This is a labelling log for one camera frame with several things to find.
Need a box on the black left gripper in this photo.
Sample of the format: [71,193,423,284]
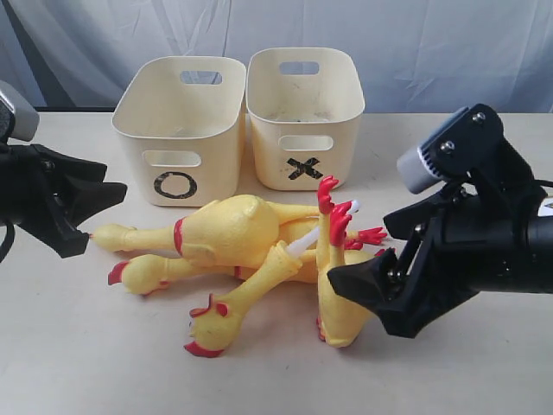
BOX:
[1,144,128,259]

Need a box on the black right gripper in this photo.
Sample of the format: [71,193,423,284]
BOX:
[328,183,531,338]

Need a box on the headless rubber chicken body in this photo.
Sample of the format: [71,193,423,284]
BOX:
[315,176,387,348]

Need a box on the whole rubber chicken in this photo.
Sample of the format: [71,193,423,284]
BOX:
[89,194,388,266]
[106,247,342,298]

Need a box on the chicken head with white tube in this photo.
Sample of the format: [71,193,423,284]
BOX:
[183,199,361,359]

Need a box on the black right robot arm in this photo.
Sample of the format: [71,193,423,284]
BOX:
[328,186,552,338]

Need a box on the cream bin marked O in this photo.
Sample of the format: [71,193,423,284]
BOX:
[111,56,246,207]

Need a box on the blue-grey backdrop curtain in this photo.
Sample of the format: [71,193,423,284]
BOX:
[1,1,552,112]

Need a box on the cream bin marked X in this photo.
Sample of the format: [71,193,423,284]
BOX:
[245,47,365,191]

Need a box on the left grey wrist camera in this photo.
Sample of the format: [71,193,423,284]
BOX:
[1,80,40,142]

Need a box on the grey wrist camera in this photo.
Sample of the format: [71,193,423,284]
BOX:
[1,80,40,142]
[397,106,468,195]

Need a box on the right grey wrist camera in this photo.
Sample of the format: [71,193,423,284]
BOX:
[397,106,468,195]

